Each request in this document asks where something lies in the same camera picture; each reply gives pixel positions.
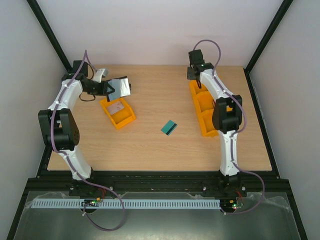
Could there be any teal credit card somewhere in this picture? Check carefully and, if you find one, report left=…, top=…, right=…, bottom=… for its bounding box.
left=161, top=120, right=178, bottom=136

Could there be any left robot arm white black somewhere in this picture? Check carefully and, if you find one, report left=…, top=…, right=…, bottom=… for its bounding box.
left=38, top=60, right=115, bottom=181

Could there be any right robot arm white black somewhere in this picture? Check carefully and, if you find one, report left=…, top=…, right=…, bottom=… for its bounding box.
left=187, top=49, right=242, bottom=196

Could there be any yellow three-compartment bin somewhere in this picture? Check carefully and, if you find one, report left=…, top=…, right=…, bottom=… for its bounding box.
left=189, top=80, right=218, bottom=137

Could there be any small yellow bin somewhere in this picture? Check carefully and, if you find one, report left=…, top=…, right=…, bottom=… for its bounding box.
left=99, top=97, right=136, bottom=130

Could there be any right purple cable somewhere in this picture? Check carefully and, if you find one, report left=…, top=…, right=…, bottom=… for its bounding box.
left=193, top=39, right=266, bottom=216

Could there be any purple cable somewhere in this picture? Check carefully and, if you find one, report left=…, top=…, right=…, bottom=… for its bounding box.
left=49, top=49, right=127, bottom=232
left=193, top=39, right=266, bottom=216

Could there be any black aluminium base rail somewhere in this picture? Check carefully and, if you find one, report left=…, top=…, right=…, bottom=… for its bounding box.
left=23, top=170, right=293, bottom=199

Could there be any left black frame post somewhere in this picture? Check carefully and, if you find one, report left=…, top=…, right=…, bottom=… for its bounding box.
left=27, top=0, right=72, bottom=71

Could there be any black frame post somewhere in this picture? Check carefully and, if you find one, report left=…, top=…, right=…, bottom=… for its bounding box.
left=244, top=0, right=294, bottom=76
left=27, top=0, right=72, bottom=71

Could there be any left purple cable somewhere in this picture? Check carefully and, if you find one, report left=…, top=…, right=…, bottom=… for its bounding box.
left=49, top=49, right=127, bottom=232

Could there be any right black frame post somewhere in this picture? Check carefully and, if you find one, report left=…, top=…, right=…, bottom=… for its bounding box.
left=244, top=0, right=294, bottom=76

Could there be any white slotted cable duct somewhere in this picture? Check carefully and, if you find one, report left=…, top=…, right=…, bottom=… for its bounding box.
left=30, top=198, right=221, bottom=210

